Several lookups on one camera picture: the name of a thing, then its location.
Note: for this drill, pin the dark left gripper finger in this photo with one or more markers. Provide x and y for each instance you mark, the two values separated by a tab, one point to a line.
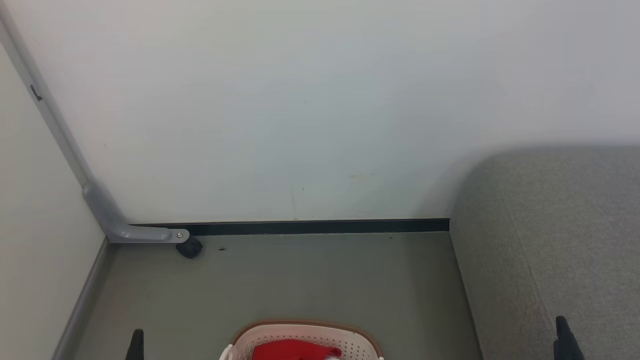
136	347

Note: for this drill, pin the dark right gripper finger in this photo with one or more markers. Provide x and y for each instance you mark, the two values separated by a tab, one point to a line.
566	345

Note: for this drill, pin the red white striped jersey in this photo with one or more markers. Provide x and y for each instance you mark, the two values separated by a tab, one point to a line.
290	351

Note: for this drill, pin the grey fabric sofa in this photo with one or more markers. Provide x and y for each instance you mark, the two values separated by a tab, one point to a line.
550	240

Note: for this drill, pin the grey skirting strip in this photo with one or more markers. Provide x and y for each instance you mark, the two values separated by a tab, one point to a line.
82	300

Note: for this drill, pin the black caster wheel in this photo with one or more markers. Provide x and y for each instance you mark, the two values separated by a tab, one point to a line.
190	248

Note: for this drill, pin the cream perforated laundry basket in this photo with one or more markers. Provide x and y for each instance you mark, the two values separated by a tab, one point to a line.
300	332

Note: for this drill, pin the black baseboard strip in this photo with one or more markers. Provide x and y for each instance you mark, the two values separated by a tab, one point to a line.
310	227

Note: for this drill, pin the grey metal partition frame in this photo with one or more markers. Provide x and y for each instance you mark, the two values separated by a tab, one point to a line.
115	225

